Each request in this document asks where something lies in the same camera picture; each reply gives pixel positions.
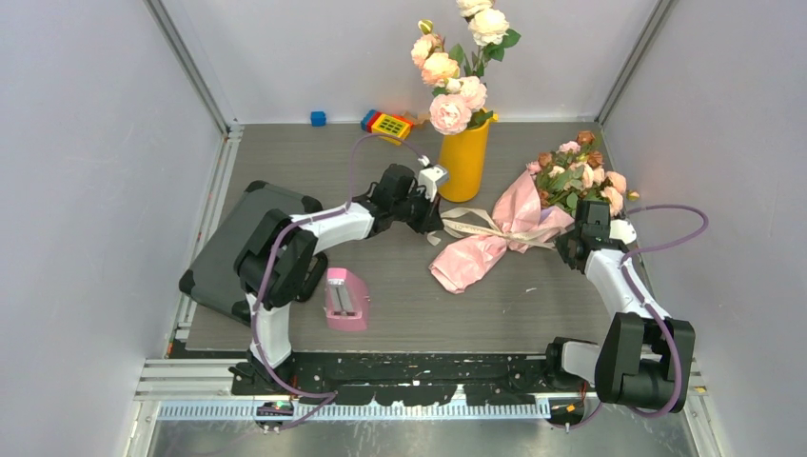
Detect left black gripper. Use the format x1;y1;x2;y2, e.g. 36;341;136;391
390;184;443;235

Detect pink flower bouquet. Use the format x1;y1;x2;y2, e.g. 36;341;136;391
429;130;640;294

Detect beige ribbon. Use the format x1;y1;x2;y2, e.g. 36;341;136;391
441;207;573;251

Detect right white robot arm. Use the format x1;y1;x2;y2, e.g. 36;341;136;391
542;200;696;417

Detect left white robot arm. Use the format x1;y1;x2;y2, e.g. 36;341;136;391
234;164;449;394

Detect yellow vase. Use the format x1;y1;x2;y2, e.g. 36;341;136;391
439;110;498;203

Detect peach roses in vase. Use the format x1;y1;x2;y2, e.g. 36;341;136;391
410;0;521;136

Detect yellow toy block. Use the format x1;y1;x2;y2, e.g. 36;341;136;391
360;109;414;146

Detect pink toy toaster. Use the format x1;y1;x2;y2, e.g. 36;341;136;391
325;268;370;332

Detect blue cube block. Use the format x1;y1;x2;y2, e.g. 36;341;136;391
309;110;327;128

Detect black hard case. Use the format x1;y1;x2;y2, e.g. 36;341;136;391
179;180;324;326

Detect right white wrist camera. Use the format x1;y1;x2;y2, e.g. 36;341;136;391
609;219;638;245

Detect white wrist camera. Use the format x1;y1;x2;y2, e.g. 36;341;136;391
417;156;449;202
609;219;638;245

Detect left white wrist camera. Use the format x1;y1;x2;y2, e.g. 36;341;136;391
417;156;449;202

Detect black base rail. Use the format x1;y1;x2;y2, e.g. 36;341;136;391
229;352;594;407

